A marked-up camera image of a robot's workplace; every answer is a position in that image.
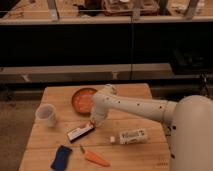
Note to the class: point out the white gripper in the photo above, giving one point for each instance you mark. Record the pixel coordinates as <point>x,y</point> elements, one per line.
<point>97,119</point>

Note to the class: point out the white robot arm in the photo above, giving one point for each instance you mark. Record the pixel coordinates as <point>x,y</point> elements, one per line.
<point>190,120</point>

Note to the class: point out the orange round bowl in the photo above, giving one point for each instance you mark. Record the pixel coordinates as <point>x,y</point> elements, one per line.
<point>82,100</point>

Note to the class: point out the orange toy carrot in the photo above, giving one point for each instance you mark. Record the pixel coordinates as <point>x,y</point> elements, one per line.
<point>93,157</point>

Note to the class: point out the white plastic bottle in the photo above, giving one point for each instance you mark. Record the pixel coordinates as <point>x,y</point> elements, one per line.
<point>130,137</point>

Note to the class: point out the clear plastic cup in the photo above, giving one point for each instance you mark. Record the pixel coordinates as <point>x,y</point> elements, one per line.
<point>47,114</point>

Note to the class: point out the blue sponge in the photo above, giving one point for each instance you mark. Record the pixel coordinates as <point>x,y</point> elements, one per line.
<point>61,158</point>

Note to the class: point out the black bag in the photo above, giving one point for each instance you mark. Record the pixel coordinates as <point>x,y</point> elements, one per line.
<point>191,63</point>

